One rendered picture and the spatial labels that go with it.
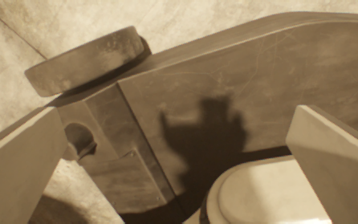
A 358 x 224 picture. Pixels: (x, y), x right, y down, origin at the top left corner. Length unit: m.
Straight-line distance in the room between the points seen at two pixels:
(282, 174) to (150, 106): 0.20
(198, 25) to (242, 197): 0.32
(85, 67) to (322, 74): 0.31
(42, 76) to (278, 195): 0.33
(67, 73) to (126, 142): 0.13
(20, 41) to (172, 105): 0.44
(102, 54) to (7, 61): 0.41
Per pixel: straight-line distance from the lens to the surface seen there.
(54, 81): 0.33
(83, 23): 0.52
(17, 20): 0.62
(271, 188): 0.24
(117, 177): 0.41
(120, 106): 0.32
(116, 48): 0.32
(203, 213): 0.28
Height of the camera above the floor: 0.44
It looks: 59 degrees down
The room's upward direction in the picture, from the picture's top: 163 degrees counter-clockwise
